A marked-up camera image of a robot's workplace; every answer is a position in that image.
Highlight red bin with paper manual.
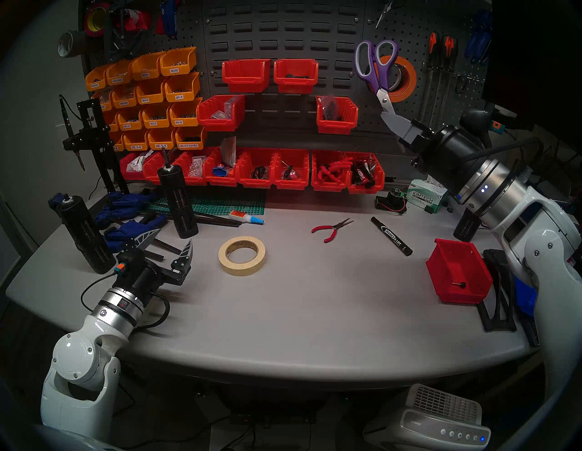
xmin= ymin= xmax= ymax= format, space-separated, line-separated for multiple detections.
xmin=202 ymin=146 xmax=241 ymax=187

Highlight red bin with clear box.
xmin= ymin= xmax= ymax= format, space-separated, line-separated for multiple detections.
xmin=196 ymin=94 xmax=246 ymax=132

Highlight black permanent marker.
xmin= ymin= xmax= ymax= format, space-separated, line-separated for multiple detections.
xmin=370 ymin=216 xmax=413 ymax=256

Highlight black screwdriver bit holder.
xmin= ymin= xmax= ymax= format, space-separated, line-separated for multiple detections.
xmin=453 ymin=207 xmax=483 ymax=242
xmin=157 ymin=146 xmax=199 ymax=239
xmin=49 ymin=193 xmax=116 ymax=275

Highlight red handled pliers bundle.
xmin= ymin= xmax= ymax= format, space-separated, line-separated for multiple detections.
xmin=318 ymin=157 xmax=354 ymax=182

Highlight clear plastic box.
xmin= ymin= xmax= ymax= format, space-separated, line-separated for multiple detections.
xmin=211 ymin=96 xmax=241 ymax=120

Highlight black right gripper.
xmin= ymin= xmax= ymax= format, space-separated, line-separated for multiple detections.
xmin=381 ymin=111 xmax=491 ymax=197

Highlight dark perforated pegboard panel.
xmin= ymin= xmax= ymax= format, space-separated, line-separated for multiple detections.
xmin=355 ymin=0 xmax=494 ymax=146
xmin=80 ymin=0 xmax=207 ymax=150

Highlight red bin with red pliers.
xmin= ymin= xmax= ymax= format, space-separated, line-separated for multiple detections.
xmin=311 ymin=150 xmax=353 ymax=192

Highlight yellow bin M3-8 label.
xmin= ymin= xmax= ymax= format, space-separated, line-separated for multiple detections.
xmin=141 ymin=102 xmax=172 ymax=129

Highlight green cutting mat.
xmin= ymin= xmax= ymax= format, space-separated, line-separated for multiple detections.
xmin=148 ymin=187 xmax=266 ymax=216

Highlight yellow bin M4-0.7X6 HEX label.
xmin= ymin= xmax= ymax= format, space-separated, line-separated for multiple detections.
xmin=175 ymin=125 xmax=207 ymax=150

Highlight dark monitor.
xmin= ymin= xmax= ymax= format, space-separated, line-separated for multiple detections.
xmin=484 ymin=0 xmax=582 ymax=146

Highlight braided right gripper cable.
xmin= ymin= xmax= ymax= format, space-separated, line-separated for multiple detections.
xmin=464 ymin=136 xmax=545 ymax=165

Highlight yellow bin M4X4X6 label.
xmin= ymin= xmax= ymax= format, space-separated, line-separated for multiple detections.
xmin=110 ymin=83 xmax=139 ymax=109

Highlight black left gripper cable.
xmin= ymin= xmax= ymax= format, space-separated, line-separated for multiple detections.
xmin=80 ymin=273 xmax=171 ymax=332

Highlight red bin with small tools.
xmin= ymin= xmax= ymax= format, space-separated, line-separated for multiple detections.
xmin=273 ymin=149 xmax=312 ymax=190
xmin=236 ymin=148 xmax=279 ymax=189

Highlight yellow bin M3X8 BAD label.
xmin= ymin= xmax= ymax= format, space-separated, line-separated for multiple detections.
xmin=105 ymin=59 xmax=135 ymax=86

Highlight yellow bin M3X6 label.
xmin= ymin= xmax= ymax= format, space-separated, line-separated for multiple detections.
xmin=159 ymin=47 xmax=197 ymax=76

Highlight blue bar clamp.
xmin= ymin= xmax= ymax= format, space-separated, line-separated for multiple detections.
xmin=104 ymin=214 xmax=169 ymax=253
xmin=93 ymin=191 xmax=157 ymax=221

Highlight black power strip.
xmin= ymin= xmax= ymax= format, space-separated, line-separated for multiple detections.
xmin=218 ymin=409 xmax=319 ymax=430

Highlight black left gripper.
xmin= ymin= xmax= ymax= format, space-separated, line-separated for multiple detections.
xmin=116 ymin=229 xmax=194 ymax=301

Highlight black metal bar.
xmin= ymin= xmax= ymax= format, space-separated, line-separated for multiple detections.
xmin=150 ymin=239 xmax=182 ymax=256

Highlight folded paper manual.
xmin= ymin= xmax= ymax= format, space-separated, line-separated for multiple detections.
xmin=220 ymin=136 xmax=238 ymax=168

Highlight blue utility knife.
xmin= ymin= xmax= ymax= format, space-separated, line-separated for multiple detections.
xmin=164 ymin=0 xmax=180 ymax=39

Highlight white air purifier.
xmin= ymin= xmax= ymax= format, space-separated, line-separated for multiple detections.
xmin=364 ymin=383 xmax=492 ymax=451

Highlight red black marker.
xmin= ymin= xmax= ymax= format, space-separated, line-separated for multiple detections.
xmin=352 ymin=157 xmax=377 ymax=188

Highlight purple handled scissors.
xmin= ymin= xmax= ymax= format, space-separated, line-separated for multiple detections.
xmin=354 ymin=40 xmax=401 ymax=117

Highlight red bin with crumpled paper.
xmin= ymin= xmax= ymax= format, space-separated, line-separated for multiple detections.
xmin=119 ymin=152 xmax=148 ymax=181

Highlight red bin with parts bag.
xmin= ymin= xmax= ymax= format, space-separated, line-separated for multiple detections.
xmin=316 ymin=95 xmax=360 ymax=135

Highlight red bin with markers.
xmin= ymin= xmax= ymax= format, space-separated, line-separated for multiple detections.
xmin=346 ymin=152 xmax=386 ymax=195

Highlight black battery holder with wires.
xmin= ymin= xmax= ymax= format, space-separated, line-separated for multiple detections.
xmin=375 ymin=189 xmax=408 ymax=214

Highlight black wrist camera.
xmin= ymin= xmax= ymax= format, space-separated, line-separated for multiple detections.
xmin=459 ymin=108 xmax=506 ymax=135
xmin=114 ymin=249 xmax=157 ymax=276

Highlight yellow bin M3X6X4 label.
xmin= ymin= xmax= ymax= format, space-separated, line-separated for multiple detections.
xmin=85 ymin=65 xmax=111 ymax=91

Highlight orange tape roll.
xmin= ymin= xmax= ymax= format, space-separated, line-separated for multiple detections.
xmin=377 ymin=55 xmax=418 ymax=103

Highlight white glue tube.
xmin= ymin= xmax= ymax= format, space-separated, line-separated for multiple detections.
xmin=229 ymin=210 xmax=264 ymax=226

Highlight beige masking tape roll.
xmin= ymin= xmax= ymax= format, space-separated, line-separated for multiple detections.
xmin=218 ymin=236 xmax=267 ymax=276

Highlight red yellow tape roll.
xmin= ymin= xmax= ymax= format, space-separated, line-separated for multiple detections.
xmin=83 ymin=2 xmax=112 ymax=37

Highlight yellow bin M4-6 label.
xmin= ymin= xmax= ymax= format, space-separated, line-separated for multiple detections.
xmin=135 ymin=77 xmax=168 ymax=105

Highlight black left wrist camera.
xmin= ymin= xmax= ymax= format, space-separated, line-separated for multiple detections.
xmin=114 ymin=249 xmax=157 ymax=276

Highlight thin black flat bar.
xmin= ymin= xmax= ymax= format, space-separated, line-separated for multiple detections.
xmin=157 ymin=210 xmax=228 ymax=226

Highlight yellow bin M3-6 label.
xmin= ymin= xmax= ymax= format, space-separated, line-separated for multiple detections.
xmin=168 ymin=98 xmax=203 ymax=128

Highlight dark louvered panel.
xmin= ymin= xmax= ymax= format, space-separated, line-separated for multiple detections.
xmin=202 ymin=0 xmax=366 ymax=135

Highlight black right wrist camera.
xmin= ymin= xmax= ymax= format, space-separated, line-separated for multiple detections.
xmin=459 ymin=108 xmax=506 ymax=135

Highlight orange black handled file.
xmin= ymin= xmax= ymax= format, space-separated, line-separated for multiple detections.
xmin=416 ymin=32 xmax=439 ymax=130
xmin=432 ymin=35 xmax=457 ymax=130

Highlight black handled hanging scissors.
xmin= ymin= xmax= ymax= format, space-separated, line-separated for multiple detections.
xmin=375 ymin=0 xmax=401 ymax=30

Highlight black soldering iron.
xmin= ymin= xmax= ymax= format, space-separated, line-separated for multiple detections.
xmin=58 ymin=94 xmax=87 ymax=172

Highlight yellow bin M2.5-5 label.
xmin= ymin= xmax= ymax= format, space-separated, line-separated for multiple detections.
xmin=146 ymin=127 xmax=178 ymax=150

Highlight yellow bin M3-12 label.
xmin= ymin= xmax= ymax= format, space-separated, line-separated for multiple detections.
xmin=116 ymin=107 xmax=145 ymax=131

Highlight black soldering stand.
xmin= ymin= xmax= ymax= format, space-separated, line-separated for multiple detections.
xmin=61 ymin=98 xmax=130 ymax=194

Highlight black spring clamp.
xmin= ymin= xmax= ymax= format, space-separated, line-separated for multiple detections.
xmin=102 ymin=0 xmax=151 ymax=60

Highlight yellow bin M2.5-6 label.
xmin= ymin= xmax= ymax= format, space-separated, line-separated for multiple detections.
xmin=122 ymin=130 xmax=150 ymax=151

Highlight Kimtech tissue box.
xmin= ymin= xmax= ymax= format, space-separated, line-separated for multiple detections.
xmin=407 ymin=179 xmax=450 ymax=214

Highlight blue plastic bin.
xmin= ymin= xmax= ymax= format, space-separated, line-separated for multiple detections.
xmin=515 ymin=276 xmax=538 ymax=319

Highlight yellow bin M3-4 label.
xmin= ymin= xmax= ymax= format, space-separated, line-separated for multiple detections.
xmin=164 ymin=72 xmax=201 ymax=103

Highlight red bin with black parts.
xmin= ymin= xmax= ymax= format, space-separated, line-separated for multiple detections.
xmin=274 ymin=59 xmax=320 ymax=95

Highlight red bin with black bolt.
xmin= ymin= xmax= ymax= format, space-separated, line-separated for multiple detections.
xmin=426 ymin=239 xmax=494 ymax=305

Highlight red handled needle-nose pliers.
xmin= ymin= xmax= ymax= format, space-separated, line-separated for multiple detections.
xmin=311 ymin=217 xmax=354 ymax=244

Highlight empty red hanging bin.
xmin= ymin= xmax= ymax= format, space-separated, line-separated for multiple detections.
xmin=222 ymin=59 xmax=271 ymax=94

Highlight blue handled pliers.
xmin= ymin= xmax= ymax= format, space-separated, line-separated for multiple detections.
xmin=464 ymin=11 xmax=494 ymax=64

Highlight black bin stand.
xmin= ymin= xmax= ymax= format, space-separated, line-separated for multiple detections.
xmin=477 ymin=249 xmax=519 ymax=332

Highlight grey duct tape roll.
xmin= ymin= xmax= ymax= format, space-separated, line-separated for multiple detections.
xmin=57 ymin=30 xmax=89 ymax=59

